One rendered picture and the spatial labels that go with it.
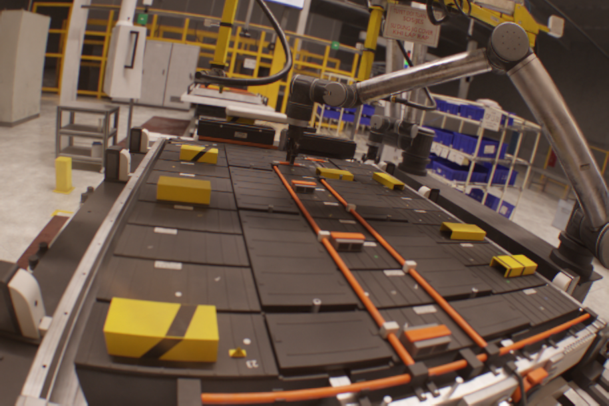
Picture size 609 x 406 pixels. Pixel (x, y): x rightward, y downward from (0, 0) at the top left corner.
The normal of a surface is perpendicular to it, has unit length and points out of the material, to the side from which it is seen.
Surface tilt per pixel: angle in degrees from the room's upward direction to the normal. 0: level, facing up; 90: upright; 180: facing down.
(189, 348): 90
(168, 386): 90
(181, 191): 90
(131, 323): 0
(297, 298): 0
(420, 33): 90
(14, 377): 0
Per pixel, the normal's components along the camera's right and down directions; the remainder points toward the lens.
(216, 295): 0.20, -0.94
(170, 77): 0.27, 0.31
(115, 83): 0.64, 0.33
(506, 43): -0.43, 0.16
